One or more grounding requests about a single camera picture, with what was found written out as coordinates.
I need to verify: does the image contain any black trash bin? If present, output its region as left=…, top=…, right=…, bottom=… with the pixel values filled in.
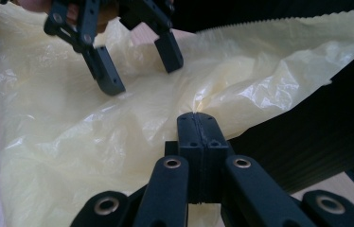
left=225, top=18, right=354, bottom=194

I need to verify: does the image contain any yellow plastic trash bag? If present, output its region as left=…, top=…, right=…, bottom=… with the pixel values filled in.
left=0, top=1, right=354, bottom=227

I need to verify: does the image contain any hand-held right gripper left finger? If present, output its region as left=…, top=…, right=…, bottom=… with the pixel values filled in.
left=177, top=112, right=204, bottom=204

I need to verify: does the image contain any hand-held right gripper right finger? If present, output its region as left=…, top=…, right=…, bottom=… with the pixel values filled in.
left=195, top=112, right=230, bottom=204

